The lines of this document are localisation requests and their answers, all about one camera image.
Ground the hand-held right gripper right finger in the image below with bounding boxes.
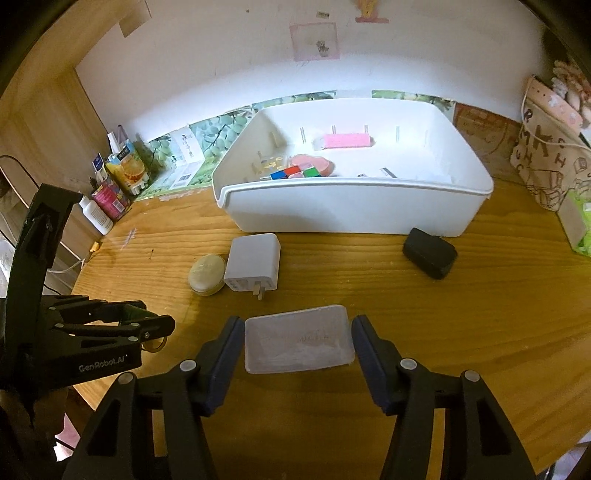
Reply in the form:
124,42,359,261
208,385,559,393
351,315,539,480

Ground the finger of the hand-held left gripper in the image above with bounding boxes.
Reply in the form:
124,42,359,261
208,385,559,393
44,300,148,324
60,315,176,349

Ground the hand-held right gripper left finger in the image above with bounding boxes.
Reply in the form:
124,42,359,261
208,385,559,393
62,315,245,480

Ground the white tissue packet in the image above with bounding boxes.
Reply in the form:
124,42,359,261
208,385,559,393
244,304,356,376

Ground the white plastic storage bin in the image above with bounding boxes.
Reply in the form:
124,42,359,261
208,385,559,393
211,96,495,238

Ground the colourful puzzle cube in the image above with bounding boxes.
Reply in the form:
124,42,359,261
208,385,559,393
269,165,321,182

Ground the white plastic bottle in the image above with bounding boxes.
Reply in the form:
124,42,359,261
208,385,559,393
78,196,115,236

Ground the white power adapter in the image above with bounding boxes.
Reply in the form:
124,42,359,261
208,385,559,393
223,233,282,301

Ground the pink can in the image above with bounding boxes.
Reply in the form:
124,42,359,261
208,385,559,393
90,180,132,217

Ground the small black box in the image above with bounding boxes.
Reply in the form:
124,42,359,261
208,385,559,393
402,227,459,280

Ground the orange juice carton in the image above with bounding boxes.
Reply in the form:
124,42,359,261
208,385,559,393
105,141,151,195

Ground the white paper box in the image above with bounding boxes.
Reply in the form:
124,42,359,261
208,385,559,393
171,124,205,189

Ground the green leaf patterned mat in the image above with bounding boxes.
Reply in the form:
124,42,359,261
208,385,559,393
136,90,458,201

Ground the pink ridged block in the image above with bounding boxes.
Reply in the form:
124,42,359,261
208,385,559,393
316,133,374,151

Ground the green tissue pack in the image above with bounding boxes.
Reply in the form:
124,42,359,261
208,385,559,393
556,185,591,254

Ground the brown drawn cardboard sheet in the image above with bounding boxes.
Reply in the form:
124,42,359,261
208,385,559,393
452,104,522,176

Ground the beige printed bag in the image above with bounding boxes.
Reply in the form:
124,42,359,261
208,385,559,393
510,74,591,213

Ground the brown tape patch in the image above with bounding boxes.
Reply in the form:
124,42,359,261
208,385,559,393
117,0,152,38

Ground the small amber ring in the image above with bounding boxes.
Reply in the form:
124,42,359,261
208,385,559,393
140,333,169,355

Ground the white cable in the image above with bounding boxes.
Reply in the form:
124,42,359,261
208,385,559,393
44,240,100,278

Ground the wall drawing paper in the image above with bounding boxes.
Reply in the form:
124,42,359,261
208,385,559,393
290,21,341,62

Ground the bear wall sticker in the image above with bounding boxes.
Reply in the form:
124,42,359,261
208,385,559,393
355,0,389,23

